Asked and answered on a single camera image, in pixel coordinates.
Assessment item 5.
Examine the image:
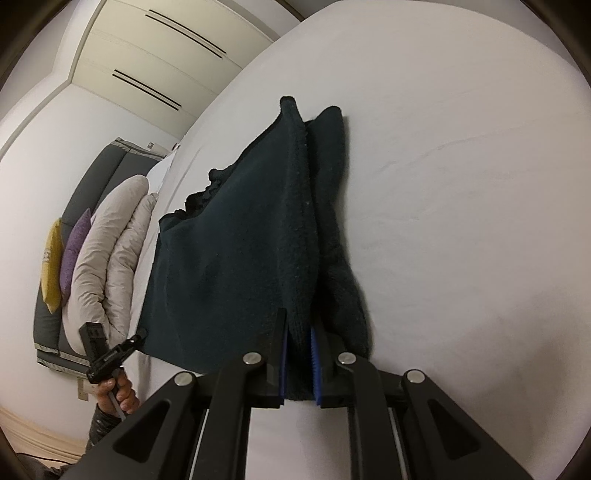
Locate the bed with white sheet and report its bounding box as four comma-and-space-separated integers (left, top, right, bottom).
124, 0, 591, 480

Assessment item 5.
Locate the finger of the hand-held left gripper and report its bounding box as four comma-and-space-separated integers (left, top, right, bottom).
116, 328, 149, 355
79, 322, 108, 365

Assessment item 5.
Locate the dark green sweater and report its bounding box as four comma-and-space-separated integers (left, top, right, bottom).
141, 95, 375, 402

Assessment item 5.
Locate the yellow pillow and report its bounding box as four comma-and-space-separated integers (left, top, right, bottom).
41, 218, 65, 315

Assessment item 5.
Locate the beige folded duvet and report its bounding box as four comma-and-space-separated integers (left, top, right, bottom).
61, 174, 160, 356

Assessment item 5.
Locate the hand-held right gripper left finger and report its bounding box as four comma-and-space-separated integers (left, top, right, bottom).
65, 308, 289, 480

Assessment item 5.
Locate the person's left hand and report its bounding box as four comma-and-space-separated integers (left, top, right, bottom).
94, 367, 140, 415

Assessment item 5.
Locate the cream wardrobe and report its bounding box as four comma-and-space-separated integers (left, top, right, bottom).
67, 0, 301, 137

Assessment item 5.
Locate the white pillow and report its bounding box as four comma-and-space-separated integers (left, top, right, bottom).
147, 150, 178, 193

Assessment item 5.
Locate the black wardrobe handle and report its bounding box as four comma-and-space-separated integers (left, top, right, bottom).
148, 10, 227, 51
115, 69, 184, 105
113, 74, 180, 110
145, 15, 223, 59

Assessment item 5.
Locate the purple pillow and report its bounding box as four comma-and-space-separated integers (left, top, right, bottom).
59, 208, 93, 303

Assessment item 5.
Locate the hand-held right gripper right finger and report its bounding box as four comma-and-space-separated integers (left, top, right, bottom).
310, 323, 532, 480

